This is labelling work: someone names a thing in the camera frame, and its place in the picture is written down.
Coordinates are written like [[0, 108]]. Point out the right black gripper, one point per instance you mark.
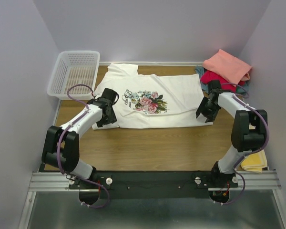
[[211, 116]]

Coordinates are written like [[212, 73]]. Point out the folded pink t shirt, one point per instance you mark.
[[228, 67]]

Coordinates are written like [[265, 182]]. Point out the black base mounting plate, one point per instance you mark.
[[157, 184]]

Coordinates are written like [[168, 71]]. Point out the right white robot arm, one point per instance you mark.
[[250, 133]]

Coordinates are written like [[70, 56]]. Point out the folded blue t shirt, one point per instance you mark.
[[200, 71]]

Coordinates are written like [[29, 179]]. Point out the white plastic basket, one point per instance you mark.
[[72, 68]]

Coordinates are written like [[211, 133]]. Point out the yellow folded towel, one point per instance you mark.
[[255, 162]]

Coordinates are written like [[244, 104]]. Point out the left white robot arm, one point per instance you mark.
[[62, 143]]

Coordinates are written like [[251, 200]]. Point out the folded green t shirt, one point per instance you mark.
[[242, 89]]

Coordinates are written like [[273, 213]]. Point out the white floral t shirt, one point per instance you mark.
[[151, 101]]

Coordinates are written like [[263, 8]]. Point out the folded red t shirt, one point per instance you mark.
[[231, 83]]

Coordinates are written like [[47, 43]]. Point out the aluminium rail frame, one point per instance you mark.
[[255, 204]]

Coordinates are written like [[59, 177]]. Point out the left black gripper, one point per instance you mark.
[[112, 119]]

